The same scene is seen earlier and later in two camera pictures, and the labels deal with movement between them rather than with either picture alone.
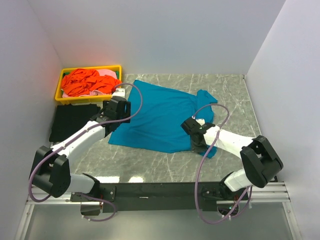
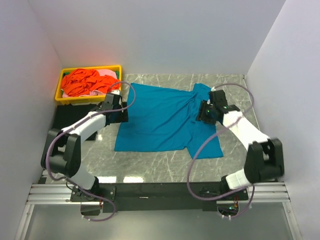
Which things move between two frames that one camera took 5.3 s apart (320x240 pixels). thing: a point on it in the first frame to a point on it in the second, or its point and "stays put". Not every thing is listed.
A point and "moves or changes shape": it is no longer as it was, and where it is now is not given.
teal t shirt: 158,124 moves or changes shape
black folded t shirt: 70,118 stays put
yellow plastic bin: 85,99 stays put
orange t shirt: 81,82 stays put
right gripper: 198,149 to 201,115
